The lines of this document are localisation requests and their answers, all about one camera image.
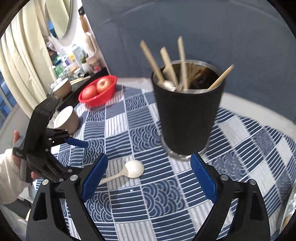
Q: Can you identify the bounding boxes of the person left hand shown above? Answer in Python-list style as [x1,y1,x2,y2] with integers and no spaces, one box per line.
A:
[11,129,42,180]

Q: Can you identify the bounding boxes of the cream curtain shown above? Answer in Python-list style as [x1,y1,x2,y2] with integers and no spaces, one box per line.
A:
[1,1,57,116]

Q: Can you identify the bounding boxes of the black utensil holder cup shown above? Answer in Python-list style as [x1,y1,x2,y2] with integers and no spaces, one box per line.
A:
[151,60,225,159]

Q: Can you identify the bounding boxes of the round mirror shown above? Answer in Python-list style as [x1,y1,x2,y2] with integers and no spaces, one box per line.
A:
[45,0,72,40]

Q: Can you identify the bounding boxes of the red apple right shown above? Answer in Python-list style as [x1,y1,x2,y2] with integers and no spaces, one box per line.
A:
[96,77,113,94]

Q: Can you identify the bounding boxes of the red apple left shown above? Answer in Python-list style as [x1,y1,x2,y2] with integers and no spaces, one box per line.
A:
[82,85,98,100]

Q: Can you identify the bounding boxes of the white sleeve forearm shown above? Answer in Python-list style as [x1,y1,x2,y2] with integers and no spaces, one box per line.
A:
[0,149,29,205]

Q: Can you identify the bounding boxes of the red plastic bowl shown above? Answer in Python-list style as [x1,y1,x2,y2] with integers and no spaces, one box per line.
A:
[78,75,117,107]

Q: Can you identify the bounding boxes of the blue patterned tablecloth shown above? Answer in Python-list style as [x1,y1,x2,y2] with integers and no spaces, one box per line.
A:
[52,86,295,240]

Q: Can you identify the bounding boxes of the grey blue sofa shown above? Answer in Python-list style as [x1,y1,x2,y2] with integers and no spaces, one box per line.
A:
[82,1,295,121]

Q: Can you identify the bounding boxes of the red apple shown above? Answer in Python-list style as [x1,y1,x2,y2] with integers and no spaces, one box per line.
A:
[82,85,98,100]
[96,77,113,94]

